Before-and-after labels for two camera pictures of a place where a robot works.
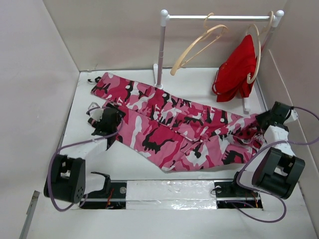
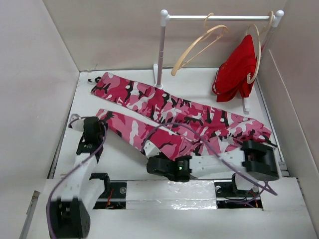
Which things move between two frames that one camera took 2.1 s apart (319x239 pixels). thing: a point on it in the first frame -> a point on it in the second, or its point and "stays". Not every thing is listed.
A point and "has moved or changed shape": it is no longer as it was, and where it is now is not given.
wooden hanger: x=212 y=34 stays
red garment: x=232 y=75 stays
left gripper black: x=119 y=118 -> x=102 y=127
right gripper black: x=261 y=116 -> x=161 y=155
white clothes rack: x=276 y=17 stays
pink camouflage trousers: x=174 y=133 has moved or changed shape
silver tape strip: x=170 y=194 stays
